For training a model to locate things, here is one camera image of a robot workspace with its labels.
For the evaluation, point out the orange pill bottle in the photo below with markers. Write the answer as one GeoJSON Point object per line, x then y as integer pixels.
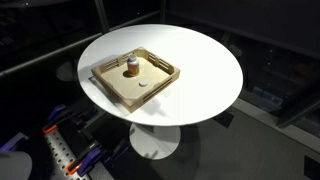
{"type": "Point", "coordinates": [133, 67]}

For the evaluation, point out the long grey metal rail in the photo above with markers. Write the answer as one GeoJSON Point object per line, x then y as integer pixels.
{"type": "Point", "coordinates": [50, 55]}

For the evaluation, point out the purple clamp with orange tip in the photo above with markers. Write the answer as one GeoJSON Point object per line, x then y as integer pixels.
{"type": "Point", "coordinates": [85, 160]}
{"type": "Point", "coordinates": [55, 116]}

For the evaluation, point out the small white bottle lid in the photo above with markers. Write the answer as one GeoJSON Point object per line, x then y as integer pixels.
{"type": "Point", "coordinates": [143, 83]}

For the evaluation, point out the grey round floor disc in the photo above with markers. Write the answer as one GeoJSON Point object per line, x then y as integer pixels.
{"type": "Point", "coordinates": [65, 71]}

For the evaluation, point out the slotted wooden tray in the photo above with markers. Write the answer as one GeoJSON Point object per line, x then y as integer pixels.
{"type": "Point", "coordinates": [126, 90]}

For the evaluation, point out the grey rounded robot base cover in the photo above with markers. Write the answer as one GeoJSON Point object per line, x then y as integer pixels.
{"type": "Point", "coordinates": [13, 166]}

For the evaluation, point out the blue storage bins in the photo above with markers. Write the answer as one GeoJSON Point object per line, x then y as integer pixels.
{"type": "Point", "coordinates": [268, 95]}

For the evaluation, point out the white round table pedestal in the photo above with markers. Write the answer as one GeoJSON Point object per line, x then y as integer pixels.
{"type": "Point", "coordinates": [155, 141]}

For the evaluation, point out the grey metal upright post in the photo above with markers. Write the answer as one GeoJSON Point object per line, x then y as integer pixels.
{"type": "Point", "coordinates": [101, 15]}

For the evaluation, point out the perforated metal breadboard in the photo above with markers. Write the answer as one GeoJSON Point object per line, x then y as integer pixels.
{"type": "Point", "coordinates": [58, 153]}

